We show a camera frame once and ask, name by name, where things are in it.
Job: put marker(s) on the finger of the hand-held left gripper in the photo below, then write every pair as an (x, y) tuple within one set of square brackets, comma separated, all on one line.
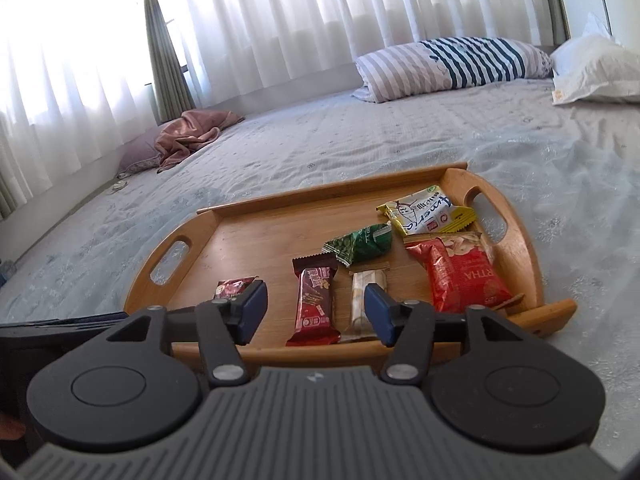
[(60, 325)]

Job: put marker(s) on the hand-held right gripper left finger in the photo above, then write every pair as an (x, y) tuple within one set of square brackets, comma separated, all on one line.
[(252, 310)]

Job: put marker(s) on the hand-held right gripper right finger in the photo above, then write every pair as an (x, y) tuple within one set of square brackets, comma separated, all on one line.
[(377, 315)]

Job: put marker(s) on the clear cream biscuit packet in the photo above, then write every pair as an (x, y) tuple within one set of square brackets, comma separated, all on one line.
[(359, 300)]

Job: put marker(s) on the red coffee candy packet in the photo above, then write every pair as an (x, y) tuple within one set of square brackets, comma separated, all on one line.
[(231, 288)]

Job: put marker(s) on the red chocolate bar packet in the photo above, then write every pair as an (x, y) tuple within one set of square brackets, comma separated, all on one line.
[(312, 305)]

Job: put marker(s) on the wooden tray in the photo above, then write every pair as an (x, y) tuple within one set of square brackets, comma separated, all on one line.
[(260, 240)]

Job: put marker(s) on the green pea packet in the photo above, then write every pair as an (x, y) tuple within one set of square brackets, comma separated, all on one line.
[(357, 246)]

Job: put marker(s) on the red nut packet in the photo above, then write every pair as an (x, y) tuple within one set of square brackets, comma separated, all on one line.
[(457, 275)]

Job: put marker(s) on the yellow snack packet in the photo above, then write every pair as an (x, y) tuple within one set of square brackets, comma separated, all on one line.
[(425, 212)]

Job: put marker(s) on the person's left hand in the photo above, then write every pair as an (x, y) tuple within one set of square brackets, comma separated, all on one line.
[(10, 428)]

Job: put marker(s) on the small beige object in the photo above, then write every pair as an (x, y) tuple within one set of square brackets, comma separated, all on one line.
[(117, 185)]

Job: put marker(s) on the grey patterned bed sheet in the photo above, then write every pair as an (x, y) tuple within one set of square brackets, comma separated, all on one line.
[(350, 130)]

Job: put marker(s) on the pink cloth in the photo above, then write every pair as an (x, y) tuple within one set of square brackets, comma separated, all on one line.
[(192, 132)]

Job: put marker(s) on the purple pillow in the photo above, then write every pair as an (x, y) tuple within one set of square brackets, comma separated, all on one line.
[(140, 152)]

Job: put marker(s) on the striped pillow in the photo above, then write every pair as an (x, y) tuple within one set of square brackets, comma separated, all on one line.
[(415, 70)]

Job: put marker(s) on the green curtain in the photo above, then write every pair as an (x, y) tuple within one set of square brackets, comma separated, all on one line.
[(557, 5), (167, 60)]

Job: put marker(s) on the white sheer curtain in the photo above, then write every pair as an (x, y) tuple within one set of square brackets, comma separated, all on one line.
[(300, 10)]

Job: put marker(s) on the white pillow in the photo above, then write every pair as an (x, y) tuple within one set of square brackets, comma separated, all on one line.
[(595, 70)]

